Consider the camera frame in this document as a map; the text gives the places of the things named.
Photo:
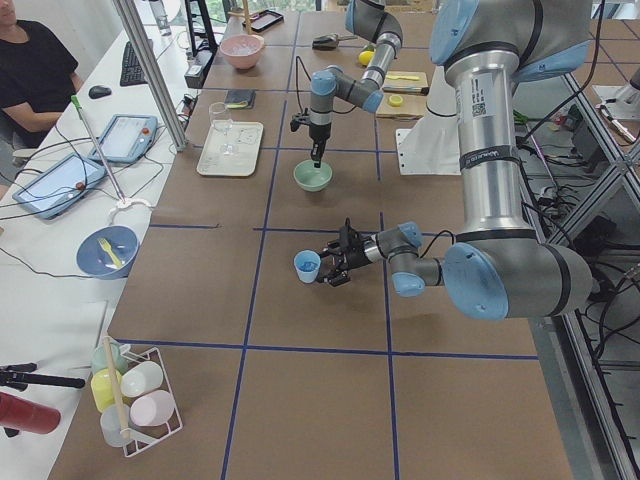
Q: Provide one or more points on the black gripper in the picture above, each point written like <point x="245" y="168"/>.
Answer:
<point x="318" y="133"/>
<point x="356" y="257"/>

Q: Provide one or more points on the mint green bowl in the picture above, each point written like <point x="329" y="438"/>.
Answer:
<point x="312" y="178"/>

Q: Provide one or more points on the light blue plastic cup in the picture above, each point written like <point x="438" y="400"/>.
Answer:
<point x="307" y="264"/>

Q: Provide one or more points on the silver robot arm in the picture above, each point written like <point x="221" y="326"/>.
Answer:
<point x="370" y="21"/>
<point x="496" y="267"/>

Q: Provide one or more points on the metal ice scoop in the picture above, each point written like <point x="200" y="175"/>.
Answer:
<point x="330" y="41"/>

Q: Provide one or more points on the pink bowl of ice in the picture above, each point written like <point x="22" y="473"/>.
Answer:
<point x="242" y="51"/>

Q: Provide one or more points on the blue bowl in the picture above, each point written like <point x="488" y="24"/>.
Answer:
<point x="94" y="262"/>

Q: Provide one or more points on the cream bear tray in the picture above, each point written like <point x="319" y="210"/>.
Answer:
<point x="246" y="137"/>

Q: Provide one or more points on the lemon half slice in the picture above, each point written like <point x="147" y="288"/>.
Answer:
<point x="395" y="100"/>

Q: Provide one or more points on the grey folded cloth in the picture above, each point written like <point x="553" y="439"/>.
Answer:
<point x="240" y="98"/>

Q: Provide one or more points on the clear wine glass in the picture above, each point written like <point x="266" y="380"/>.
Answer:
<point x="220" y="119"/>

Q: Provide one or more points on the wooden cutting board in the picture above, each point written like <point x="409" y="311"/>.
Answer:
<point x="405" y="95"/>

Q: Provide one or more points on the yellow lemon upper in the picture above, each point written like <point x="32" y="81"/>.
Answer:
<point x="365" y="57"/>

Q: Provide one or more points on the steel cylinder muddler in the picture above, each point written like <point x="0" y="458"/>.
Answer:
<point x="406" y="90"/>

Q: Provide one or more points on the far teach pendant tablet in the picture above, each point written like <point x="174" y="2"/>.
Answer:
<point x="127" y="138"/>

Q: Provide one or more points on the teach pendant tablet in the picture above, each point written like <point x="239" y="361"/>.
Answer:
<point x="57" y="189"/>
<point x="127" y="138"/>

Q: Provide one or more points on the black keyboard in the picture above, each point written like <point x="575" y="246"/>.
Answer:
<point x="131" y="70"/>

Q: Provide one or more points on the white cup in rack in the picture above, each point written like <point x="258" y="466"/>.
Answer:
<point x="141" y="379"/>

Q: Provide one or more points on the yellow fork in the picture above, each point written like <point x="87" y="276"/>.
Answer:
<point x="108" y="249"/>

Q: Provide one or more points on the pink cup in rack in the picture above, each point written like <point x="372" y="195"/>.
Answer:
<point x="152" y="409"/>

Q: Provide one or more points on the black computer mouse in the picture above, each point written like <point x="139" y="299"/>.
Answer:
<point x="99" y="91"/>

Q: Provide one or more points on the yellow cup in rack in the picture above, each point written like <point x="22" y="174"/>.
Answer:
<point x="101" y="389"/>

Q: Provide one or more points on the near teach pendant tablet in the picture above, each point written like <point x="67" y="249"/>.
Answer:
<point x="57" y="189"/>

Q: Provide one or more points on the clear cup in rack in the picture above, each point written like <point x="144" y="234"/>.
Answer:
<point x="111" y="428"/>

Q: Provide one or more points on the seated person black shirt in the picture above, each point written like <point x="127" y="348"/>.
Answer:
<point x="38" y="76"/>

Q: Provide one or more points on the red bottle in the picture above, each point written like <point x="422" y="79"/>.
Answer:
<point x="23" y="415"/>

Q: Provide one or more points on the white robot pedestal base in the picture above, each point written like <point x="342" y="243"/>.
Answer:
<point x="431" y="146"/>

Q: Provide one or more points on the aluminium frame post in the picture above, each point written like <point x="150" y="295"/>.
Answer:
<point x="137" y="36"/>

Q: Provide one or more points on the white wire cup rack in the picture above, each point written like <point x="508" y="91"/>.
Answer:
<point x="119" y="358"/>

